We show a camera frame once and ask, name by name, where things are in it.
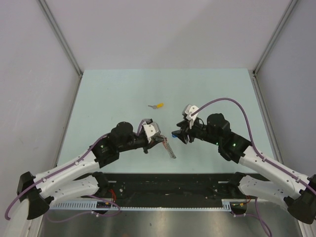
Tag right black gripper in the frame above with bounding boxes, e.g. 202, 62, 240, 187
172, 116, 221, 146

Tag red handled keyring holder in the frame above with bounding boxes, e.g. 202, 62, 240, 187
162, 136, 176, 159

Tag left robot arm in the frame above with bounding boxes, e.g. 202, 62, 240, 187
17, 119, 164, 220

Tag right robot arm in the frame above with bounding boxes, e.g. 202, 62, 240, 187
172, 114, 316, 224

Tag key with yellow tag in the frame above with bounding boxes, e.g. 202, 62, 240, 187
148, 103, 164, 109

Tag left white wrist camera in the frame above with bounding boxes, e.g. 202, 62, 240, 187
141, 119, 161, 141

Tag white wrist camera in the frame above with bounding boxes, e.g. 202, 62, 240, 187
141, 119, 161, 141
182, 104, 199, 129

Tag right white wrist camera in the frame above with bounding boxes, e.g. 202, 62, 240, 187
182, 104, 199, 129

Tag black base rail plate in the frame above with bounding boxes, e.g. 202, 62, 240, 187
105, 173, 246, 199

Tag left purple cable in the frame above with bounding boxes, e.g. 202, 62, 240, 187
5, 119, 149, 223

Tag purple cable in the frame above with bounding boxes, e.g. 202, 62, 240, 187
5, 119, 149, 223
190, 98, 316, 235

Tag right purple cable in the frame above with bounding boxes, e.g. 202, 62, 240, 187
190, 98, 316, 235

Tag white slotted cable duct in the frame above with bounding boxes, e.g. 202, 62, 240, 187
49, 198, 246, 212

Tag right aluminium frame post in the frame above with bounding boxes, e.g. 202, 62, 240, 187
253, 0, 299, 75

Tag aluminium frame post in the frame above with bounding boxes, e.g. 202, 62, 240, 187
37, 0, 83, 76
253, 0, 299, 75

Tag left aluminium frame post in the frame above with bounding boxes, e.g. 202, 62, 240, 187
37, 0, 83, 76

